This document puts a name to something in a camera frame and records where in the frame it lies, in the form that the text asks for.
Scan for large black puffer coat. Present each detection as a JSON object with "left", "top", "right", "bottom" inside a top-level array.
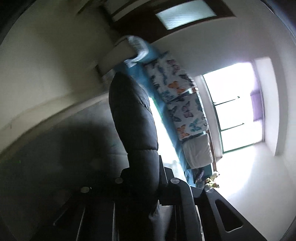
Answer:
[{"left": 109, "top": 72, "right": 164, "bottom": 240}]

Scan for plush toys on ledge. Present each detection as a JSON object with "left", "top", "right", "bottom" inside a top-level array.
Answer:
[{"left": 205, "top": 172, "right": 220, "bottom": 188}]

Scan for plain white pillow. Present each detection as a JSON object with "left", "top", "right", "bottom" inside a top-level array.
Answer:
[{"left": 182, "top": 133, "right": 213, "bottom": 169}]

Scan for right butterfly print pillow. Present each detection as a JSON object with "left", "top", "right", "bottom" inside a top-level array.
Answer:
[{"left": 168, "top": 92, "right": 208, "bottom": 140}]

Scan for butterfly print pillow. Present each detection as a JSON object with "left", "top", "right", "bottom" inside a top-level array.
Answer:
[
  {"left": 145, "top": 51, "right": 196, "bottom": 103},
  {"left": 168, "top": 92, "right": 208, "bottom": 140}
]

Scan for left butterfly print pillow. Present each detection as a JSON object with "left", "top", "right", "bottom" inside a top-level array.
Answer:
[{"left": 145, "top": 51, "right": 196, "bottom": 103}]

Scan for green framed window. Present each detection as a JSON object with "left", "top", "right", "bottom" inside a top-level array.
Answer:
[{"left": 203, "top": 62, "right": 264, "bottom": 153}]

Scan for purple curtain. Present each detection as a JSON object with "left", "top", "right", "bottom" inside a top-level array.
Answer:
[{"left": 250, "top": 89, "right": 264, "bottom": 121}]

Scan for dark wooden door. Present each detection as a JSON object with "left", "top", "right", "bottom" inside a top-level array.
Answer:
[{"left": 98, "top": 0, "right": 234, "bottom": 43}]

